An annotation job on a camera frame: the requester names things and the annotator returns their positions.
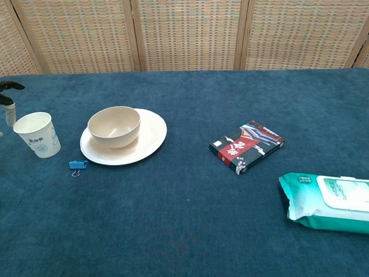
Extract beige bowl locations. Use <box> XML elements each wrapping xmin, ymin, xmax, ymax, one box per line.
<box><xmin>87</xmin><ymin>106</ymin><xmax>141</xmax><ymax>149</ymax></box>

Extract white paper cup blue print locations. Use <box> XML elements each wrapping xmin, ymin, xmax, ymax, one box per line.
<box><xmin>13</xmin><ymin>111</ymin><xmax>62</xmax><ymax>159</ymax></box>

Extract black red patterned box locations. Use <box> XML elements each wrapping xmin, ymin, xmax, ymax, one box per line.
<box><xmin>208</xmin><ymin>120</ymin><xmax>286</xmax><ymax>176</ymax></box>

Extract woven folding screen panel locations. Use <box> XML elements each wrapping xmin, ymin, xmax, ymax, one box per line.
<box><xmin>10</xmin><ymin>0</ymin><xmax>142</xmax><ymax>74</ymax></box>
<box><xmin>131</xmin><ymin>0</ymin><xmax>249</xmax><ymax>72</ymax></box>
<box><xmin>0</xmin><ymin>0</ymin><xmax>40</xmax><ymax>77</ymax></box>
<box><xmin>353</xmin><ymin>40</ymin><xmax>369</xmax><ymax>69</ymax></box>
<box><xmin>240</xmin><ymin>0</ymin><xmax>369</xmax><ymax>71</ymax></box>

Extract large round white plate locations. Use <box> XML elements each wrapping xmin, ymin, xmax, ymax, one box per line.
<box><xmin>80</xmin><ymin>108</ymin><xmax>168</xmax><ymax>166</ymax></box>

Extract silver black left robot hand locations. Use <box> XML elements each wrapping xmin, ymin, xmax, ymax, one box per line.
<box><xmin>0</xmin><ymin>81</ymin><xmax>26</xmax><ymax>128</ymax></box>

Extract blue binder clip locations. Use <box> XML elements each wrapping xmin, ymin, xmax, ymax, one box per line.
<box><xmin>69</xmin><ymin>160</ymin><xmax>89</xmax><ymax>178</ymax></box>

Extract green wet wipes pack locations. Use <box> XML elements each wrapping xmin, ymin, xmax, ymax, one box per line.
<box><xmin>278</xmin><ymin>172</ymin><xmax>369</xmax><ymax>235</ymax></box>

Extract dark blue table cloth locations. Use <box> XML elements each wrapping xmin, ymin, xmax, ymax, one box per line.
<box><xmin>0</xmin><ymin>67</ymin><xmax>369</xmax><ymax>277</ymax></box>

